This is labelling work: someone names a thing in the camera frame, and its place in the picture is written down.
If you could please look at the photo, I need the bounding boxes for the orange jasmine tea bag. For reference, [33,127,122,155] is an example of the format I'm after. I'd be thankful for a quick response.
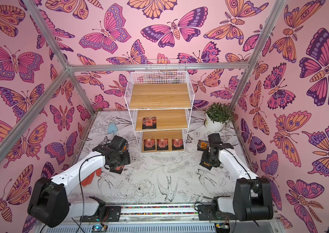
[197,140,210,151]
[199,161,213,170]

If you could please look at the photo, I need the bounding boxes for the middle-shelf black tea bag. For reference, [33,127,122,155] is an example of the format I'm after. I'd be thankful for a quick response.
[142,116,157,130]
[113,166,124,174]

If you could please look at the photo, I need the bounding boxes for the bottom-shelf black tea bag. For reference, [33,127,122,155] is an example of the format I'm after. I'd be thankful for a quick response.
[143,139,156,151]
[157,139,169,150]
[172,139,184,150]

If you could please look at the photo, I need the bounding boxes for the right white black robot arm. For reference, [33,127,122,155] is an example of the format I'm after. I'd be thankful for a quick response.
[197,133,274,221]

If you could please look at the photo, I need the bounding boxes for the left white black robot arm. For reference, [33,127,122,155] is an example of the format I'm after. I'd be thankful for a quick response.
[27,136,130,228]

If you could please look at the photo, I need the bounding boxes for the bottom wooden shelf board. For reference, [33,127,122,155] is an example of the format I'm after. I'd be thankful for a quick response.
[139,130,187,153]

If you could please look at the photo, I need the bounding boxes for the wooden shelf board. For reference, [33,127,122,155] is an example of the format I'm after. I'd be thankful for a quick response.
[139,130,187,153]
[132,109,188,132]
[128,83,191,110]

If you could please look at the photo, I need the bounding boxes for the middle wooden shelf board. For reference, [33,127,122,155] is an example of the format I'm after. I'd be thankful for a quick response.
[132,109,188,132]

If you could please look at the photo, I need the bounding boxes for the top wooden shelf board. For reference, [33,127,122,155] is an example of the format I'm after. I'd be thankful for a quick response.
[128,83,191,110]

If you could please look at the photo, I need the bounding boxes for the green potted plant white pot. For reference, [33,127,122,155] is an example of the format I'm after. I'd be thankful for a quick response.
[205,103,233,132]

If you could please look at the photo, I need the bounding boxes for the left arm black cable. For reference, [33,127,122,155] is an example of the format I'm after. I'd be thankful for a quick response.
[39,139,124,233]

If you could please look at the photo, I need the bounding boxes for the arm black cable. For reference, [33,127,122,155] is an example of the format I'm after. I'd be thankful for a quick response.
[193,142,261,233]
[39,139,124,233]

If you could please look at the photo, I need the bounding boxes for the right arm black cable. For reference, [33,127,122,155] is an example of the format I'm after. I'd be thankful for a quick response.
[193,142,261,233]

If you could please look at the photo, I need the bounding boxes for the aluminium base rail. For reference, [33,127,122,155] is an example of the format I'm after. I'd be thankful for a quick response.
[33,203,285,233]

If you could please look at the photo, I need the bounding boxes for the white wire shelf rack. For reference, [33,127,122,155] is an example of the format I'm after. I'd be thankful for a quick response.
[125,59,194,153]

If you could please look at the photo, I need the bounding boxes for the aluminium frame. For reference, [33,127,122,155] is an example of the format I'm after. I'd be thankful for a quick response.
[0,1,286,163]

